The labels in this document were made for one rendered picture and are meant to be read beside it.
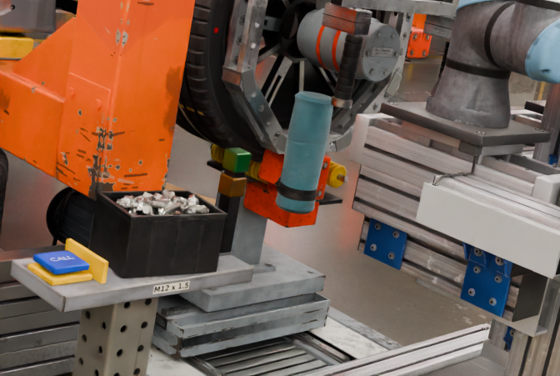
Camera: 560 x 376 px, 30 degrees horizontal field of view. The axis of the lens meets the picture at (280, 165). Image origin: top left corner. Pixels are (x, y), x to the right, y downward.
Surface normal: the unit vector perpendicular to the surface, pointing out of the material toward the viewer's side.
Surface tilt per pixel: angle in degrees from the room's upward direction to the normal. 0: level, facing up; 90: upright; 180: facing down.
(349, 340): 0
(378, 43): 90
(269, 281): 0
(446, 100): 73
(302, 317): 90
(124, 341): 90
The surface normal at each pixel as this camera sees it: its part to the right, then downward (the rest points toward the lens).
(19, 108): -0.71, 0.04
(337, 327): 0.18, -0.95
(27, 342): 0.68, 0.29
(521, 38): -0.84, -0.03
